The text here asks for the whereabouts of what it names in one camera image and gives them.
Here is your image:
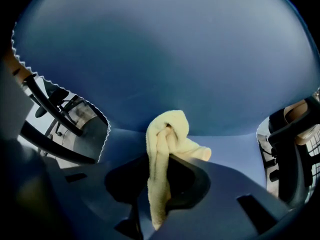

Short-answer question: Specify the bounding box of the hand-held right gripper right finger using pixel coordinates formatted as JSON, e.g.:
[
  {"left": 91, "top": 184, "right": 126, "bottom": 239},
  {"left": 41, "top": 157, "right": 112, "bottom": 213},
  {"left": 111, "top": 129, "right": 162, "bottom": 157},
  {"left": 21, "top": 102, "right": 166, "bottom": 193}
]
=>
[{"left": 166, "top": 153, "right": 212, "bottom": 210}]

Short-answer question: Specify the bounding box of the yellow wiping cloth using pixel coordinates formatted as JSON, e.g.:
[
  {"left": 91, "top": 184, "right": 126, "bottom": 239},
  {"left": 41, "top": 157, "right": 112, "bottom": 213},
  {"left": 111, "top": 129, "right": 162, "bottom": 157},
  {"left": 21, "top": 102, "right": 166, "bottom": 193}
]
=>
[{"left": 145, "top": 109, "right": 213, "bottom": 231}]

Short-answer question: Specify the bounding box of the black mesh office chair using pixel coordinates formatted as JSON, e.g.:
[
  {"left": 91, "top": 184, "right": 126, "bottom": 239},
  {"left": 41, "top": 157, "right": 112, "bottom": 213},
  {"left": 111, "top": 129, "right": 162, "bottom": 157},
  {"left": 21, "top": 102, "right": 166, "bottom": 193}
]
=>
[{"left": 256, "top": 95, "right": 320, "bottom": 208}]

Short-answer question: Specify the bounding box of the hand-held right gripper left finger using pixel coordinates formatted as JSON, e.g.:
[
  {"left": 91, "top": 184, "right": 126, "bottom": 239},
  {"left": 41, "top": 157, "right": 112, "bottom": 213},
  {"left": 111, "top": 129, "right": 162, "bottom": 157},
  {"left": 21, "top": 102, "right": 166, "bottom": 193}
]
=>
[{"left": 104, "top": 153, "right": 151, "bottom": 205}]

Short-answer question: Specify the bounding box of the brown leather handbag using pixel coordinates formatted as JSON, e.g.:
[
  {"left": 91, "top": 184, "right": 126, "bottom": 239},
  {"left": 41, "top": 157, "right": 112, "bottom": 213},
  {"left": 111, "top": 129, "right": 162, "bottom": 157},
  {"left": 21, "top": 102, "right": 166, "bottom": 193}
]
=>
[{"left": 283, "top": 100, "right": 320, "bottom": 145}]

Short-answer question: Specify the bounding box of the blue chair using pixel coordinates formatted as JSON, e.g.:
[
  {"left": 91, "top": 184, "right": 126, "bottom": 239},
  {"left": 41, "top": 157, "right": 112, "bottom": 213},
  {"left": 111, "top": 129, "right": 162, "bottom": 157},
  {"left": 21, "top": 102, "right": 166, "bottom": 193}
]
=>
[{"left": 11, "top": 0, "right": 320, "bottom": 239}]

